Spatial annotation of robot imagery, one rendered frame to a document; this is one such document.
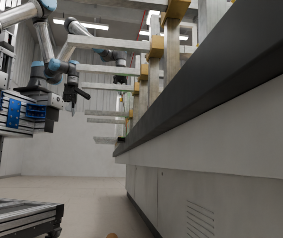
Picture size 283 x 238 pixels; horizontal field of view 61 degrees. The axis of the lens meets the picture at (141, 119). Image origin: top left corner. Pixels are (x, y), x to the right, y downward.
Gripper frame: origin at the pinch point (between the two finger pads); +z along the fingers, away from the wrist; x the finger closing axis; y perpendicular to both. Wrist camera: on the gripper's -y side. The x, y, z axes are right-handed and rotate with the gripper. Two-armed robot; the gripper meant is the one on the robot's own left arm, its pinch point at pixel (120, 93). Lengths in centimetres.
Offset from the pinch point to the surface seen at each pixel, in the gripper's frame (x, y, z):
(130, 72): 19, -55, 7
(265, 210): 11, -112, 57
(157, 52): 21, -81, 9
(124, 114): 0.1, -8.2, 16.4
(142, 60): 12, -53, -1
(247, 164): 39, -130, 47
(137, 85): 5.8, -36.5, 5.7
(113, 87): 16.6, -28.9, 6.4
